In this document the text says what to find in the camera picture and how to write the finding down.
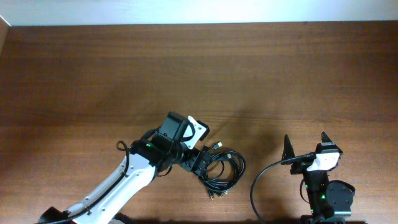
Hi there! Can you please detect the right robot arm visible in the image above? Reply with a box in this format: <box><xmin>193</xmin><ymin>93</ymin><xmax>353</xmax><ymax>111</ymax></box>
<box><xmin>282</xmin><ymin>132</ymin><xmax>355</xmax><ymax>223</ymax></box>

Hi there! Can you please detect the right camera black cable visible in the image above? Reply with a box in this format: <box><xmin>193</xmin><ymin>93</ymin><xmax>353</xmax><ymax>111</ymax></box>
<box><xmin>250</xmin><ymin>152</ymin><xmax>317</xmax><ymax>224</ymax></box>

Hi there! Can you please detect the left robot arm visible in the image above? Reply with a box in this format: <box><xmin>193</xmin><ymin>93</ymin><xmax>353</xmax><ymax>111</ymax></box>
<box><xmin>38</xmin><ymin>112</ymin><xmax>210</xmax><ymax>223</ymax></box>

